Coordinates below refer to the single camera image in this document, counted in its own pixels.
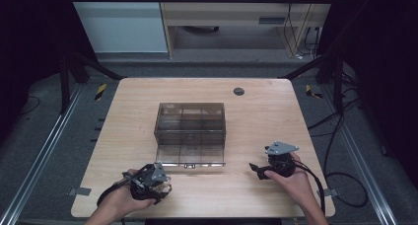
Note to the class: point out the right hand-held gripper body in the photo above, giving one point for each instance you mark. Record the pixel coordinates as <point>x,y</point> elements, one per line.
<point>281,147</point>

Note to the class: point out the person's right hand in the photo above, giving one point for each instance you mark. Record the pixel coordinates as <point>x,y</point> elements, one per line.
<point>295,185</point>

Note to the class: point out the white cabinet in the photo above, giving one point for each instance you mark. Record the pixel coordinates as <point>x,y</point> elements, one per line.
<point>121,24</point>

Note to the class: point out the round grey table grommet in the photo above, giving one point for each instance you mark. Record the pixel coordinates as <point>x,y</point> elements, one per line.
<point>239,91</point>

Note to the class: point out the black curtain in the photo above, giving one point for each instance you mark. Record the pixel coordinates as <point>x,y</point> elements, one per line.
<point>387,70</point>
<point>29,37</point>

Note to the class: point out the smoky transparent drawer box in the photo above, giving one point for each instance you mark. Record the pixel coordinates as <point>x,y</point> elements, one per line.
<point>190,119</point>

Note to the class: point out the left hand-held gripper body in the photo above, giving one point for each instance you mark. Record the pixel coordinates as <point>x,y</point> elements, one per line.
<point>157,174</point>

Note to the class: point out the black diagonal frame strut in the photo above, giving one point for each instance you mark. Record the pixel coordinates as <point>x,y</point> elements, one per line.
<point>304,68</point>
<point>98,67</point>

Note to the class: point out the aluminium floor rail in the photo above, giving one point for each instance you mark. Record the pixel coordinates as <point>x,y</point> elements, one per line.
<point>361,167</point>
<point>43,152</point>

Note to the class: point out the grey tape strip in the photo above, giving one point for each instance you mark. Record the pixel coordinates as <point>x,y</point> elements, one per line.
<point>79,191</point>
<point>329,192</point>

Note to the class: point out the person's left hand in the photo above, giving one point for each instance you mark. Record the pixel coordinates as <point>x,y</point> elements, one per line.
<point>118,198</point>

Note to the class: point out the black metal frame post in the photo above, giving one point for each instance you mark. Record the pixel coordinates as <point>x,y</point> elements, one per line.
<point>338,87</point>

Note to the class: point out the light wooden desk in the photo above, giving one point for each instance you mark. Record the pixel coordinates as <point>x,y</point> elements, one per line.
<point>223,16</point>

